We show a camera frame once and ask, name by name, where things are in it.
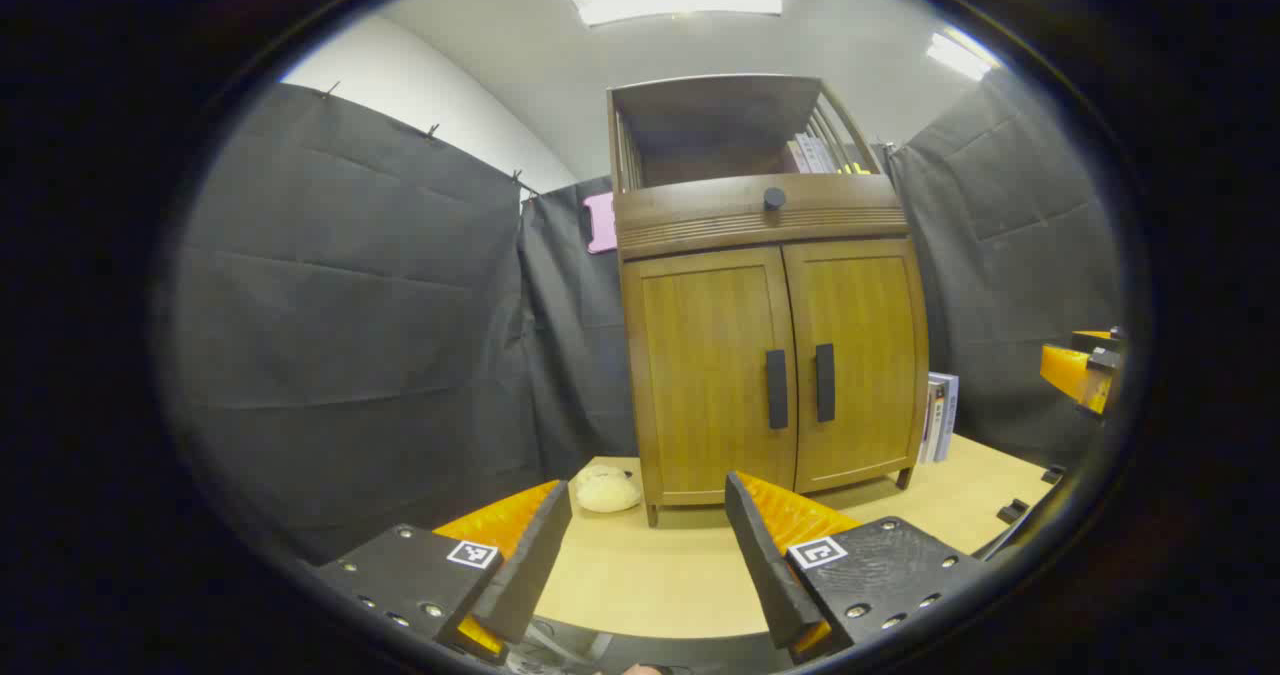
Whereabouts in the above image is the small ceiling light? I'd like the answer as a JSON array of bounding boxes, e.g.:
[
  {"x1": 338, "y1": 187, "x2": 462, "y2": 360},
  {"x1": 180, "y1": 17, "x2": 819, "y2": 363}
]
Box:
[{"x1": 925, "y1": 27, "x2": 1001, "y2": 82}]

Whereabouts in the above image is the white spine book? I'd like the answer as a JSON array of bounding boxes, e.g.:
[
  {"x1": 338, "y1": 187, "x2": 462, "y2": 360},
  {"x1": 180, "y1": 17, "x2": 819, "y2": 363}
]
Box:
[{"x1": 918, "y1": 375, "x2": 941, "y2": 464}]

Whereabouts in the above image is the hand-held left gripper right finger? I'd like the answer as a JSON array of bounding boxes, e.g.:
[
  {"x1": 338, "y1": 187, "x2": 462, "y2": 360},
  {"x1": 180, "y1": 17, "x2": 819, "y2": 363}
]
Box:
[{"x1": 725, "y1": 471, "x2": 986, "y2": 664}]

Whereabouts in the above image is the cream round soft object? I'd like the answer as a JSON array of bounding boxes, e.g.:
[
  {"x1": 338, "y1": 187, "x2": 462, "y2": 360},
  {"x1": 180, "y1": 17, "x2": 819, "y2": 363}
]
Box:
[{"x1": 572, "y1": 465, "x2": 643, "y2": 514}]

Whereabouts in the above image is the wooden cabinet door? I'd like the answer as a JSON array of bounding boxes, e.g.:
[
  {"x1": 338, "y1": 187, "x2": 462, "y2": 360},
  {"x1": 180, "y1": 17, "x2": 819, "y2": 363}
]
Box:
[
  {"x1": 622, "y1": 246, "x2": 799, "y2": 508},
  {"x1": 782, "y1": 238, "x2": 929, "y2": 493}
]

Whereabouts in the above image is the black backdrop cloth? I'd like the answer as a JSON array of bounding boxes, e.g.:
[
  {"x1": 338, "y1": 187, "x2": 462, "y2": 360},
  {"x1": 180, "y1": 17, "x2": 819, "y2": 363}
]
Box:
[{"x1": 165, "y1": 65, "x2": 1126, "y2": 566}]

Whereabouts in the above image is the wooden double-door shoe cabinet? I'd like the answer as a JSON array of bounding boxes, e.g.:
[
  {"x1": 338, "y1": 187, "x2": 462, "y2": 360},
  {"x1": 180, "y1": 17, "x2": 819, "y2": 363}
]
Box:
[{"x1": 607, "y1": 74, "x2": 931, "y2": 528}]

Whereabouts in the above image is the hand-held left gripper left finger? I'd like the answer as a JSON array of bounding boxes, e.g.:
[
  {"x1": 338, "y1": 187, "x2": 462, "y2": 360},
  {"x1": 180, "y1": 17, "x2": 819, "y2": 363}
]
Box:
[{"x1": 310, "y1": 480, "x2": 573, "y2": 661}]

